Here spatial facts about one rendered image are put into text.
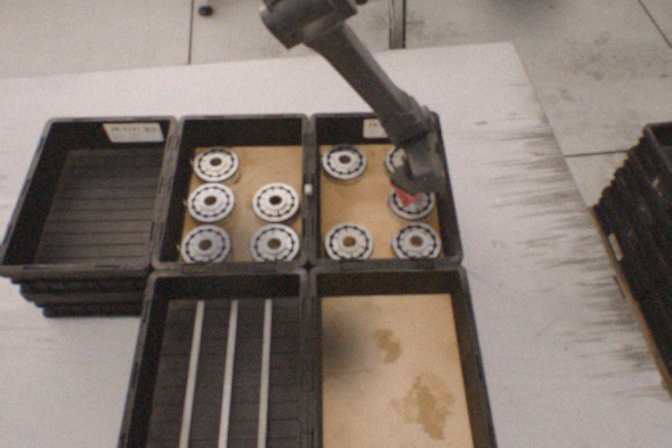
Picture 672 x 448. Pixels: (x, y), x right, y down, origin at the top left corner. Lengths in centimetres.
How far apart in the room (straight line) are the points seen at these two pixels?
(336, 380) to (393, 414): 12
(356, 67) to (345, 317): 52
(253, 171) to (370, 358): 52
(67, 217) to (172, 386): 48
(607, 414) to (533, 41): 216
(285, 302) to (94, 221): 47
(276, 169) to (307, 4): 67
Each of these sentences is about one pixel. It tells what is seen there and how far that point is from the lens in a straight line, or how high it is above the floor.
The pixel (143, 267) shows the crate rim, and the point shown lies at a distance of 114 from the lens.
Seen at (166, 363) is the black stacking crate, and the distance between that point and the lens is 116.
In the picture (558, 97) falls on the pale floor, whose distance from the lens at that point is 286.
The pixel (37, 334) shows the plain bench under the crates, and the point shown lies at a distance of 143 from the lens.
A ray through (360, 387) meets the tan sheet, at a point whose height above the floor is 83.
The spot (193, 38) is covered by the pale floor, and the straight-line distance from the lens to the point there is 307.
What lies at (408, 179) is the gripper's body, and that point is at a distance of 116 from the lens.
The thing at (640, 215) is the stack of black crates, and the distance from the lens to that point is 204.
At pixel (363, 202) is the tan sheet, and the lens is 128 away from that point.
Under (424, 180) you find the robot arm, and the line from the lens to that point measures 104.
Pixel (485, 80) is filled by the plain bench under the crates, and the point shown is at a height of 70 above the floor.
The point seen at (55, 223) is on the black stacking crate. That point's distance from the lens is 139.
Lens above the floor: 188
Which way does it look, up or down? 55 degrees down
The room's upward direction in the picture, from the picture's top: straight up
